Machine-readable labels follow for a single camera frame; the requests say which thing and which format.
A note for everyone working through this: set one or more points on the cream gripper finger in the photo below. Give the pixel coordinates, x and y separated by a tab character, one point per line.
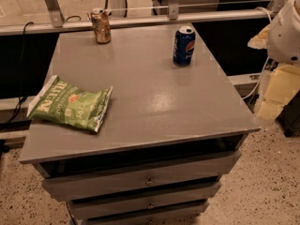
283	85
260	40

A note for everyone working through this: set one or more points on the blue pepsi can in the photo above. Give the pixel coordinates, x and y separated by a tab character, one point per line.
183	45

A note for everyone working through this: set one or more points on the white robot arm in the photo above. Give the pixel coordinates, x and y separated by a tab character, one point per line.
281	39

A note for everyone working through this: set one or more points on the orange soda can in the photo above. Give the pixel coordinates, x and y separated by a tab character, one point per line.
101	25

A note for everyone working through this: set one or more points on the green jalapeno chip bag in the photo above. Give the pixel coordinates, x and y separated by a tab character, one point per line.
64	103

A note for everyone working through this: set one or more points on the middle grey drawer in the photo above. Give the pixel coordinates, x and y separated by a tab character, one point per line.
143	199

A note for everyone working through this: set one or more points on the grey drawer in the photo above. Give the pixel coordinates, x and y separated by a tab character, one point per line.
148	217
143	199
93	184

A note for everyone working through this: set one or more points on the bottom grey drawer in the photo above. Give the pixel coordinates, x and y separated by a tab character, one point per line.
148	217

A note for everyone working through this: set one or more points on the metal railing bar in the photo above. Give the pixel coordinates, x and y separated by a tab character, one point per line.
215	16

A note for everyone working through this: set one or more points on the top grey drawer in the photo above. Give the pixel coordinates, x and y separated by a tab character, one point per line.
93	184

